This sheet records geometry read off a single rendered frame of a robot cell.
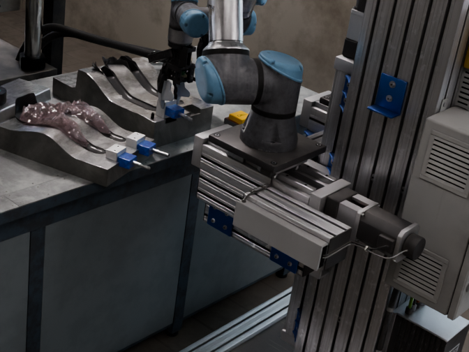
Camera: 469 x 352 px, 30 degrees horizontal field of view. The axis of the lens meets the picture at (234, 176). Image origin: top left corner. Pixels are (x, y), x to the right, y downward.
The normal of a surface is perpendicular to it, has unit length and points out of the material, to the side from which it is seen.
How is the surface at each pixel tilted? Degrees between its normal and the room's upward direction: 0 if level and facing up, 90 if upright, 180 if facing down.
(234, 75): 63
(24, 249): 90
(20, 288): 90
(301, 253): 90
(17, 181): 0
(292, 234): 90
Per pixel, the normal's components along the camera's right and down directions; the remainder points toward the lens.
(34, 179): 0.14, -0.89
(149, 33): -0.65, 0.26
